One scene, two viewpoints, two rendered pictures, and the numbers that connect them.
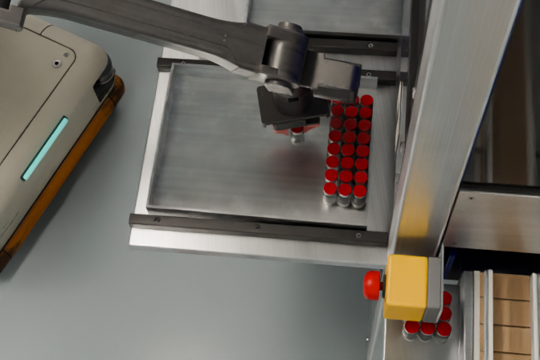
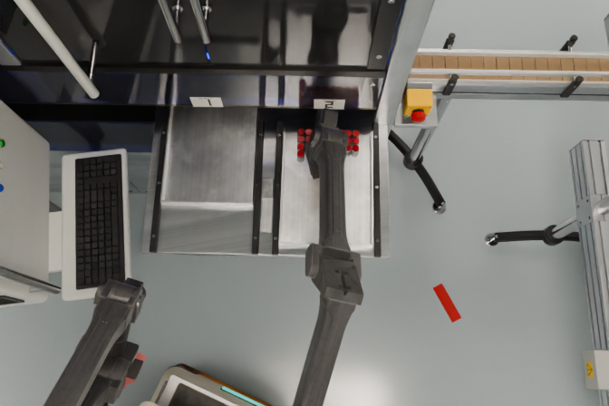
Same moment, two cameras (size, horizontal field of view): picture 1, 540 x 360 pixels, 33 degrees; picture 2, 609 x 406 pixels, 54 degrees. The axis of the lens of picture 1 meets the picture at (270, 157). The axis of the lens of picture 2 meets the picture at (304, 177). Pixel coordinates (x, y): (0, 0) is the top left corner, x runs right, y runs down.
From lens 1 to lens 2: 99 cm
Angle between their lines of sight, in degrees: 34
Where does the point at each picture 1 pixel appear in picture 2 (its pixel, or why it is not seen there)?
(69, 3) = (342, 228)
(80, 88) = (199, 380)
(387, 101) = (293, 127)
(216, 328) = not seen: hidden behind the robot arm
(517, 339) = (425, 62)
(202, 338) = not seen: hidden behind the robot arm
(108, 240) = (285, 362)
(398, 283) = (421, 101)
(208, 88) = (289, 224)
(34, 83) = not seen: outside the picture
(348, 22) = (241, 149)
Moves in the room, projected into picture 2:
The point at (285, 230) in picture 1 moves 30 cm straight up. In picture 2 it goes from (376, 172) to (391, 132)
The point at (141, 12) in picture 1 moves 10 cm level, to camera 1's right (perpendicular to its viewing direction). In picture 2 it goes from (335, 195) to (327, 152)
